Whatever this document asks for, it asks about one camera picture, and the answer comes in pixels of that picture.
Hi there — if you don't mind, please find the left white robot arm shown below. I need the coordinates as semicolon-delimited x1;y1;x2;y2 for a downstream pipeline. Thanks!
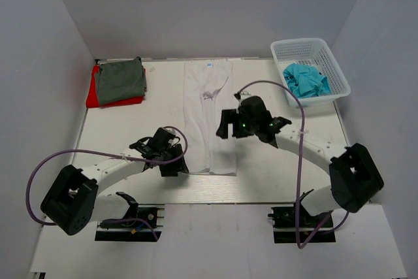
40;126;189;235

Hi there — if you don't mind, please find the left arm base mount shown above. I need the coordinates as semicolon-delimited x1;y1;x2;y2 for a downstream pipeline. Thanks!
91;192;165;242

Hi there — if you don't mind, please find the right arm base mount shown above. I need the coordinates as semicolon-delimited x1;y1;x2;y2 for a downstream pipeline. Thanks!
267;204;336;244

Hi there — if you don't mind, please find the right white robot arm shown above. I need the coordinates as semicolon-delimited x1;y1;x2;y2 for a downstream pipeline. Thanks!
216;96;384;226

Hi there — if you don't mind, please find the folded red t shirt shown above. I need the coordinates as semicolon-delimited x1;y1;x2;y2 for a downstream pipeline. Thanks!
86;65;144;108

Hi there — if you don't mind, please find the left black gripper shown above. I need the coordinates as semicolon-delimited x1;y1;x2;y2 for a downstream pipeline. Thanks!
158;143;189;177

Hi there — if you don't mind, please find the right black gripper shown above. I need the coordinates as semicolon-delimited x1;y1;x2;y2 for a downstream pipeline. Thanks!
217;109;259;140

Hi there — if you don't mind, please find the folded grey t shirt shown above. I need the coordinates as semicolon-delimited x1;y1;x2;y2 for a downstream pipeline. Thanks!
94;57;147;106

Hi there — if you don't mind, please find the white t shirt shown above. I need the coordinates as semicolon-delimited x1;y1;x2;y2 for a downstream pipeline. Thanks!
183;60;236;176

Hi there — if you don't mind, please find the blue t shirt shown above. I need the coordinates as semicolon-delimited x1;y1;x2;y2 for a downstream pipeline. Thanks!
283;63;331;99

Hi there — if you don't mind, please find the white plastic basket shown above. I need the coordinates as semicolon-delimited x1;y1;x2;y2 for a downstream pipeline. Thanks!
270;38;351;107

